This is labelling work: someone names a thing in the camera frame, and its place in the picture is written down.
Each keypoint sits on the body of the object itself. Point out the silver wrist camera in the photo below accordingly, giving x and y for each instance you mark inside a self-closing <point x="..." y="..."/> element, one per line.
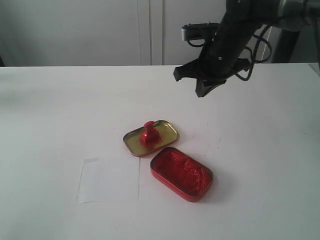
<point x="198" y="31"/>

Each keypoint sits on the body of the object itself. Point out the white cabinet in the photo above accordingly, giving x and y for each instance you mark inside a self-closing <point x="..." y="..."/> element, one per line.
<point x="101" y="32"/>

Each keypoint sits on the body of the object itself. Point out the red plastic stamp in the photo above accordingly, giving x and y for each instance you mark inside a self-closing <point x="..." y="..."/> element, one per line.
<point x="151" y="135"/>

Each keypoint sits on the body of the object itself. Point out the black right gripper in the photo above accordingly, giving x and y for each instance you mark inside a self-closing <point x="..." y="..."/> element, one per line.
<point x="218" y="58"/>

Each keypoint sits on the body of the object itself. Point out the white paper sheet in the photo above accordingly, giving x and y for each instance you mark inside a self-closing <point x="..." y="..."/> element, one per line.
<point x="108" y="180"/>

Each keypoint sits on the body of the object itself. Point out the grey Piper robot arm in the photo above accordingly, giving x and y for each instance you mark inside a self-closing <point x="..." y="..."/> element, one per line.
<point x="291" y="15"/>

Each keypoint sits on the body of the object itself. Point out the gold tin lid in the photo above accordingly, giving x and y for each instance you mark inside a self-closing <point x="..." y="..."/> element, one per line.
<point x="168" y="135"/>

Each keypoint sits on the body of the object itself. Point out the red ink pad tin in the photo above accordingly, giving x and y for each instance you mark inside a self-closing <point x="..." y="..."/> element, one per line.
<point x="185" y="176"/>

